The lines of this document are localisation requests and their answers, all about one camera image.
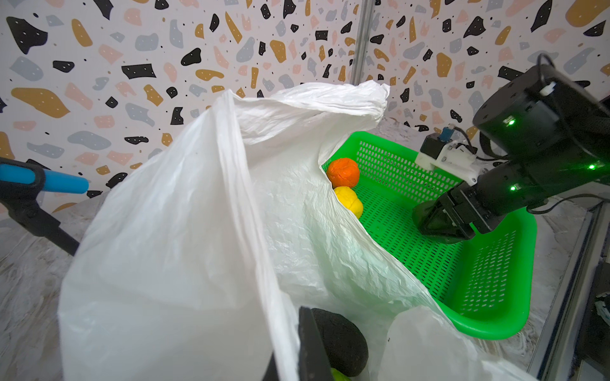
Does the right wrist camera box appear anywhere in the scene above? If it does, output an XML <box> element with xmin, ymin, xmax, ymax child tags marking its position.
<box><xmin>416</xmin><ymin>124</ymin><xmax>481</xmax><ymax>186</ymax></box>

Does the white plastic bag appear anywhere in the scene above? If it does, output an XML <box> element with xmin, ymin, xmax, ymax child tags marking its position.
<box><xmin>58</xmin><ymin>81</ymin><xmax>528</xmax><ymax>380</ymax></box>

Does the blue microphone on stand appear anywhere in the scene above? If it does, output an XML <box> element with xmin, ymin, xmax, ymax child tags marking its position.
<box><xmin>1</xmin><ymin>158</ymin><xmax>89</xmax><ymax>256</ymax></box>

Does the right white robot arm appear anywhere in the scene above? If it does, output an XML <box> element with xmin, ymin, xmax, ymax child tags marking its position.
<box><xmin>412</xmin><ymin>54</ymin><xmax>609</xmax><ymax>244</ymax></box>

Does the orange tangerine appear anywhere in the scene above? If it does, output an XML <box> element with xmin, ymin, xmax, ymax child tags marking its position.
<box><xmin>326</xmin><ymin>158</ymin><xmax>360</xmax><ymax>188</ymax></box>

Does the dark brown avocado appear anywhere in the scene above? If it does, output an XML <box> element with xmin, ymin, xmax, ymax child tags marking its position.
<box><xmin>311</xmin><ymin>308</ymin><xmax>369</xmax><ymax>377</ymax></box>

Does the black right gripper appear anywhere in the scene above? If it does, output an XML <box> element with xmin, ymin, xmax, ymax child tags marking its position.
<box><xmin>412</xmin><ymin>161</ymin><xmax>529</xmax><ymax>244</ymax></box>

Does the green plastic perforated basket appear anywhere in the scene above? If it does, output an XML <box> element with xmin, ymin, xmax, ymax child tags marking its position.
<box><xmin>323</xmin><ymin>132</ymin><xmax>537</xmax><ymax>340</ymax></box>

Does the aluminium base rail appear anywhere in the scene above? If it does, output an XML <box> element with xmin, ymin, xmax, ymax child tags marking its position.
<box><xmin>528</xmin><ymin>203</ymin><xmax>609</xmax><ymax>380</ymax></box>

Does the aluminium corner post right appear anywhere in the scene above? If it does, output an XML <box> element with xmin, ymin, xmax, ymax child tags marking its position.
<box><xmin>350</xmin><ymin>0</ymin><xmax>375</xmax><ymax>86</ymax></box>

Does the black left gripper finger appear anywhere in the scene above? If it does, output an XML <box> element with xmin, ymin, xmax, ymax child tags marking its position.
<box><xmin>261</xmin><ymin>305</ymin><xmax>335</xmax><ymax>381</ymax></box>

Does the yellow lemon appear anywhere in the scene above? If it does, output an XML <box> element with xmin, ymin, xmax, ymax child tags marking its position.
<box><xmin>334</xmin><ymin>187</ymin><xmax>364</xmax><ymax>218</ymax></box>

